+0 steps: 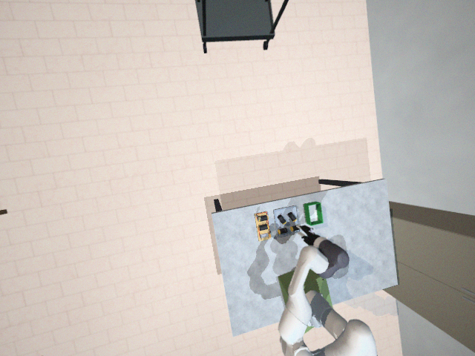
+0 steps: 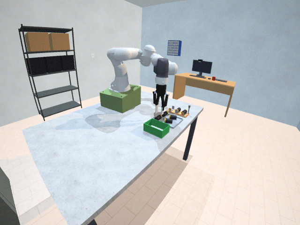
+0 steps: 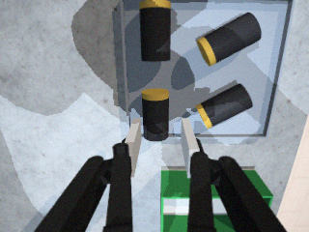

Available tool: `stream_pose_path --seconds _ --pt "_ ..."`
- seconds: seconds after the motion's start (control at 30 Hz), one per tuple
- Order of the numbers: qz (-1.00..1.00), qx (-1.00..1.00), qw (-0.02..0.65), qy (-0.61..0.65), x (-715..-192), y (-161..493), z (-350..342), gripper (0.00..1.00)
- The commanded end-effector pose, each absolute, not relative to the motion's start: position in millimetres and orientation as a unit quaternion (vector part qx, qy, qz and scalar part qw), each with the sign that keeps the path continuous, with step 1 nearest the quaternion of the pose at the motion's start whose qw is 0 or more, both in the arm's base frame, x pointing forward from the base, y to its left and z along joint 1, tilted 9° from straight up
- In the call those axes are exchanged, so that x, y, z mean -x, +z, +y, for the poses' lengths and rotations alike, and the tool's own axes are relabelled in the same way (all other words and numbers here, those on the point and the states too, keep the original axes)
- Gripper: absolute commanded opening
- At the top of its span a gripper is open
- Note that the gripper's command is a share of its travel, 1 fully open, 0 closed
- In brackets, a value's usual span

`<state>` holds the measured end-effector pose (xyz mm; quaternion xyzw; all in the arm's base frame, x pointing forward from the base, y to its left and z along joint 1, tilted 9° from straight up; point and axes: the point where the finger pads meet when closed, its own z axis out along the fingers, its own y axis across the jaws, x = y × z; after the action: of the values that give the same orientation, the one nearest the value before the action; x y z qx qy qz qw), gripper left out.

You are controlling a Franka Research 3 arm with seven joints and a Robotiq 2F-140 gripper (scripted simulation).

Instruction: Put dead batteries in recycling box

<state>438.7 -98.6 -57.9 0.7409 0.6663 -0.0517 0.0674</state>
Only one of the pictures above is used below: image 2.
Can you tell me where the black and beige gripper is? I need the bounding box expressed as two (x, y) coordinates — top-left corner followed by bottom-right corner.
(153, 84), (169, 115)

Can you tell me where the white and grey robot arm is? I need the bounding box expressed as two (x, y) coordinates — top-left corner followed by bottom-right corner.
(107, 45), (178, 93)

